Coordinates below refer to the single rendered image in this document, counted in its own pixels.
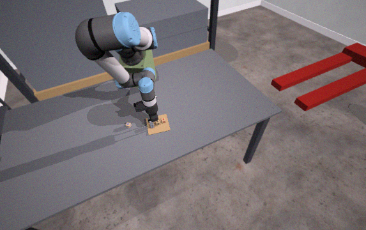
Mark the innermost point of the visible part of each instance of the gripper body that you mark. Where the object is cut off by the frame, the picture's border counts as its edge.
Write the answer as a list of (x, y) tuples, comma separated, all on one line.
[(151, 108)]

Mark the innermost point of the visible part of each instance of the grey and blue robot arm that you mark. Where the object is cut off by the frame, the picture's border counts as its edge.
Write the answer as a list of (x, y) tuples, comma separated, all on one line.
[(120, 32)]

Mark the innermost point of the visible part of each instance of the tan flat mat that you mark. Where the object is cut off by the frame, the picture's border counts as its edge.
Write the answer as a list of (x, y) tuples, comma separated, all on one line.
[(158, 128)]

